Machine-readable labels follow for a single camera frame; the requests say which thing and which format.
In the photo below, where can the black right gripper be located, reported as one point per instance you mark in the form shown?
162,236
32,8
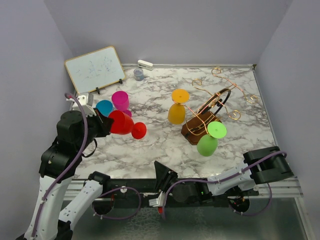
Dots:
164,176

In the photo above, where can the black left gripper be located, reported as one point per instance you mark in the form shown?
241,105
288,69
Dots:
105,123

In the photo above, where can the red plastic wine glass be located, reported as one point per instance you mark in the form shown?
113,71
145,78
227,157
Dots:
123,124

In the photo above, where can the blue plastic wine glass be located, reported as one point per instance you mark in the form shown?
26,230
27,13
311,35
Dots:
105,107

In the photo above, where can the magenta plastic wine glass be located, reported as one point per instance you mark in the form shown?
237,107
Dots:
120,100

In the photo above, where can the yellow plastic wine glass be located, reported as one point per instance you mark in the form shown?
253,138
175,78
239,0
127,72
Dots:
177,112

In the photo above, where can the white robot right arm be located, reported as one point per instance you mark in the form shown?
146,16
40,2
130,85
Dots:
261,166

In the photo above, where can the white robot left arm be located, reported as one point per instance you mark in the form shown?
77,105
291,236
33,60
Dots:
75,131

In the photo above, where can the green plastic wine glass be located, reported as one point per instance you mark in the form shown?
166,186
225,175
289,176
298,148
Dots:
209,142

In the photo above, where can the gold framed whiteboard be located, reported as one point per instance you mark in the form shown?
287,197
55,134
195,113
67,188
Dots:
95,70

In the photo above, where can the small blue glass jar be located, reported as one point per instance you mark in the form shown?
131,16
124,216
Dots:
138,74

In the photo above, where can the white eraser block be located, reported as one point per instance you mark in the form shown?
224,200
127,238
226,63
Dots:
145,65

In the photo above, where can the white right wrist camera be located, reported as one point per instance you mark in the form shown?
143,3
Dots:
158,202

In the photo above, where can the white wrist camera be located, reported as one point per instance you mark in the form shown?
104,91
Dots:
158,202
86,101

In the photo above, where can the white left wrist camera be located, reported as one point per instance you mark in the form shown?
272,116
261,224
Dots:
86,101

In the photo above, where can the copper wire glass rack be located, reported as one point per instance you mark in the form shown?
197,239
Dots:
197,126

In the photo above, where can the black metal base frame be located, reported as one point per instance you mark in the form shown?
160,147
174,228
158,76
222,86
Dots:
116,191

